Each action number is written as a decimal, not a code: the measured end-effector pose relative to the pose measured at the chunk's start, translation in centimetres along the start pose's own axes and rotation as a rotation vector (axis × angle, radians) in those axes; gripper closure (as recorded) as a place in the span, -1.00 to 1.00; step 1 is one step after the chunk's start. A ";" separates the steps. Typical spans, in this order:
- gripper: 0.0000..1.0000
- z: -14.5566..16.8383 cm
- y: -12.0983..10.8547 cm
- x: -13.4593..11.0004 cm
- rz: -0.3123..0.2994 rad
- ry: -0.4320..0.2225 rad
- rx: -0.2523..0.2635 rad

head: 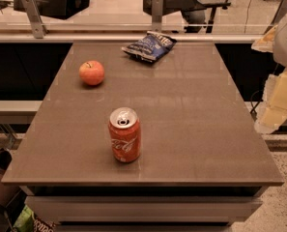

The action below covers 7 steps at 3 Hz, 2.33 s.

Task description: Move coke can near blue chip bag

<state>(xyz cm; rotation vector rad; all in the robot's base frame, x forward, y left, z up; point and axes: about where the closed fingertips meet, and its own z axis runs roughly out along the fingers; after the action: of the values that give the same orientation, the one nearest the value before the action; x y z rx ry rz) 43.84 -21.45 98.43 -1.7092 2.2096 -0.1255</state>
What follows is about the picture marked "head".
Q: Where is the metal bracket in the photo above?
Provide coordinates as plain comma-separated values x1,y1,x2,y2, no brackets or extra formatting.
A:
272,0,287,26
20,0,47,39
152,0,163,32

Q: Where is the red coke can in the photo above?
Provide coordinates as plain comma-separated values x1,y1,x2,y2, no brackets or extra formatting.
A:
108,107,141,162

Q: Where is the right metal bracket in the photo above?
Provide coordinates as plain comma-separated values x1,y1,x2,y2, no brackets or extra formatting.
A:
272,0,287,26

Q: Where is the left metal bracket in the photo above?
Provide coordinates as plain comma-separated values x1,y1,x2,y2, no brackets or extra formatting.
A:
20,0,47,39

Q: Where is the middle metal bracket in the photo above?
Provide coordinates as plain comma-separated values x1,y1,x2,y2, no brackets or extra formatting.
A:
152,0,163,32

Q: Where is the red apple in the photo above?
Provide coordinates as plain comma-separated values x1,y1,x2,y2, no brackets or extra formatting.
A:
79,60,104,86

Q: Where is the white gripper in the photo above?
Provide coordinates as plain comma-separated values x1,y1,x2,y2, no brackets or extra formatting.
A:
251,14,287,134

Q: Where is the green snack bag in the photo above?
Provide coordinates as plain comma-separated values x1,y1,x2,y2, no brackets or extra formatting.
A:
14,205,34,232

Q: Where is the blue chip bag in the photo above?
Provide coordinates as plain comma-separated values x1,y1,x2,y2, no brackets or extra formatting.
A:
122,31,177,63

